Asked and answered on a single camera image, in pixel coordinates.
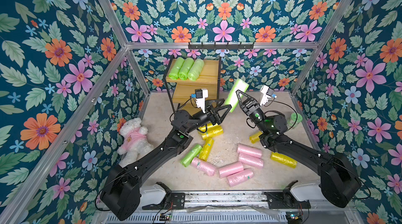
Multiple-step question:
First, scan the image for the green roll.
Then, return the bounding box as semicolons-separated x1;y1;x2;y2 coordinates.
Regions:
224;79;249;113
187;59;205;81
178;57;194;80

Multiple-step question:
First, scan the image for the wooden three-tier shelf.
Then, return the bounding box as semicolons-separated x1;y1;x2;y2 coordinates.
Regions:
162;57;222;114

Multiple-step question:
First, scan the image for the green roll diagonal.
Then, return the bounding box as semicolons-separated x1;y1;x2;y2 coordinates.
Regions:
180;144;203;167
168;57;185;80

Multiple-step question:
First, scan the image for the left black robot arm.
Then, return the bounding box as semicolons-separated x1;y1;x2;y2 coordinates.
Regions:
100;98;232;221

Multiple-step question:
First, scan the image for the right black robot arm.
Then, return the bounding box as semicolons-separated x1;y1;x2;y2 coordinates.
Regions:
236;90;362;208

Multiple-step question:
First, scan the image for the yellow roll top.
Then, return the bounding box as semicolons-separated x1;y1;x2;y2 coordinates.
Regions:
197;123;214;133

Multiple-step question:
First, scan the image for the yellow roll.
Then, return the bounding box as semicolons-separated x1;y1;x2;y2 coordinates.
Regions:
270;152;297;168
197;123;214;133
201;125;224;140

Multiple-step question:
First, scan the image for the yellow roll right diagonal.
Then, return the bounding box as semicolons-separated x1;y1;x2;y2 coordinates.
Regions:
249;131;263;144

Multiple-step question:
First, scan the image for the yellow roll diagonal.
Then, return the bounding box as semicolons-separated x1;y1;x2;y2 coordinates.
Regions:
198;138;214;161
249;131;263;144

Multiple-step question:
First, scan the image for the yellow roll diagonal middle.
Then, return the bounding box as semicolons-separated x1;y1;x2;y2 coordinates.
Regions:
198;138;214;161

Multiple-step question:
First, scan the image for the green lidded jar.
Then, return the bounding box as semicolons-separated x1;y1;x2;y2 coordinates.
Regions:
287;113;303;130

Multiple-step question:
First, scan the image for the pink roll upper right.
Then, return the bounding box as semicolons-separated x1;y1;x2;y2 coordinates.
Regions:
237;144;263;158

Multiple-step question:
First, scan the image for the pink roll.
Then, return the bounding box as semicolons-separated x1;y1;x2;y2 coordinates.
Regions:
191;157;217;176
237;144;263;158
227;168;254;187
218;162;244;179
238;153;264;168

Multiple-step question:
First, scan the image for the pink roll left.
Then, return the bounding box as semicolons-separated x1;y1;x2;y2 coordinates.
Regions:
191;157;217;176

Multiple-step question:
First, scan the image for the pink roll centre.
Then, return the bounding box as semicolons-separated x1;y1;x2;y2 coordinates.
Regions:
218;162;244;179

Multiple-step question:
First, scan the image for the pink roll middle right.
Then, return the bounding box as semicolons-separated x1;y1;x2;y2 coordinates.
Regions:
238;153;264;168

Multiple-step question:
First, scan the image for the pink roll bottom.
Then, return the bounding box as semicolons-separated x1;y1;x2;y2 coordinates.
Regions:
227;168;254;187

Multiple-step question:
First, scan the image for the yellow roll far right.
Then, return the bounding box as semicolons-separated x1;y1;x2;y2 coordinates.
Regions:
270;152;297;168

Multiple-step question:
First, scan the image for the white plush toy pink shirt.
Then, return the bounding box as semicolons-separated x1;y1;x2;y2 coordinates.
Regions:
117;118;155;167

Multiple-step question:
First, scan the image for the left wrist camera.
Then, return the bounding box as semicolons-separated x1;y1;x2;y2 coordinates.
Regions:
191;88;208;112

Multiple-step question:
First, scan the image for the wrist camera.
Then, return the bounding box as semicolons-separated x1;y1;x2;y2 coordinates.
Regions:
191;88;208;112
260;85;277;106

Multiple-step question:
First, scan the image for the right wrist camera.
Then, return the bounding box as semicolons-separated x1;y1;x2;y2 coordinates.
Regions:
260;85;277;106

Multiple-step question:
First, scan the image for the black wall hook rail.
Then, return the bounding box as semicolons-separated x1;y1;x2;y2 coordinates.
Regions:
187;42;254;51

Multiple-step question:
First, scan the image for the aluminium front rail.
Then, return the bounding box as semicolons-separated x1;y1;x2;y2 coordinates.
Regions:
138;190;357;214

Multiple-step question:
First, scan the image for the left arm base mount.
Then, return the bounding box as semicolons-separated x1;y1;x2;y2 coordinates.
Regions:
138;182;185;210

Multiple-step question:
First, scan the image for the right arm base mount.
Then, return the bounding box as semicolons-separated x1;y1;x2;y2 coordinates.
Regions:
264;180;311;209

